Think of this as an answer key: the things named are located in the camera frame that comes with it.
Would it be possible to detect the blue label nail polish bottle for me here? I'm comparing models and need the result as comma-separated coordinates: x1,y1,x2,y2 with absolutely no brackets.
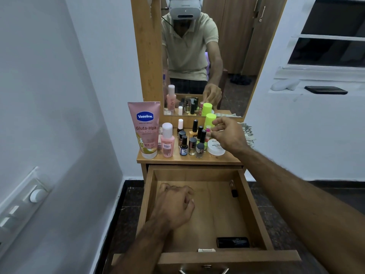
179,135,189,156

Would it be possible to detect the black phone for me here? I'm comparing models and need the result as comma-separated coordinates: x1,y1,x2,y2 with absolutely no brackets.
304,86,348,96

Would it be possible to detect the person's right forearm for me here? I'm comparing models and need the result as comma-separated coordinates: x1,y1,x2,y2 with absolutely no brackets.
236,147,365,274

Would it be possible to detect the black lipstick tube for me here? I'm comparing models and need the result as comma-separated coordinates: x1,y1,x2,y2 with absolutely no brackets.
216,236,250,249

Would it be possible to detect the dressing table mirror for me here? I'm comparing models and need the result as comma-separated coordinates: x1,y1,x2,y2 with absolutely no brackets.
161,0,281,117

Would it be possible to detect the round white jar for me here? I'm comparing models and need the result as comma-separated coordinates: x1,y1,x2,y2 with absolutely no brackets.
206,139,226,157

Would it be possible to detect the person's right hand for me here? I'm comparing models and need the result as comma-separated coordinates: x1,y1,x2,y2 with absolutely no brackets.
209,116,251,157

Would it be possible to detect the person's left hand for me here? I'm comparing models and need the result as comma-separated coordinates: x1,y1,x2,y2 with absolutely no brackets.
151,183,196,230

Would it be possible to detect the neon green tube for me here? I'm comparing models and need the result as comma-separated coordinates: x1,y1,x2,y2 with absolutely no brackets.
203,113,217,130

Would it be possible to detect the wooden dressing table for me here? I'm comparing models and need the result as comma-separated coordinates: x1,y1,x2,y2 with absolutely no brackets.
130,0,289,180

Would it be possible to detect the pink bottle white cap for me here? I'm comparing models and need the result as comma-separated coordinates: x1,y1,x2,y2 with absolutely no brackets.
160,122,175,158

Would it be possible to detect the white wall switch board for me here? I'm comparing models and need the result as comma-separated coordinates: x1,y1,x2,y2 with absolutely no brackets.
0,167,53,259

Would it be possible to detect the white object on sill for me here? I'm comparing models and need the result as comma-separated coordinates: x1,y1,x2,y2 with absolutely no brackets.
270,79,300,92

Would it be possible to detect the pink lotion tube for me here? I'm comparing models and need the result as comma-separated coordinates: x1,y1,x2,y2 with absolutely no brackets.
127,101,161,160

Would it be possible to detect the person's left forearm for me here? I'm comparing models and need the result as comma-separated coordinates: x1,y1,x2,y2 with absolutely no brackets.
109,219,175,274

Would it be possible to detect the white framed window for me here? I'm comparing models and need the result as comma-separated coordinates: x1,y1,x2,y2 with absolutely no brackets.
275,0,365,80

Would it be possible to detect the wooden drawer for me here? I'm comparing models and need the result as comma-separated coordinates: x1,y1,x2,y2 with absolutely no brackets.
111,164,302,274

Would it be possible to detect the striped green white cloth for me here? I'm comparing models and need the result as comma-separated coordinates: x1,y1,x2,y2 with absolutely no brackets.
241,122,256,148

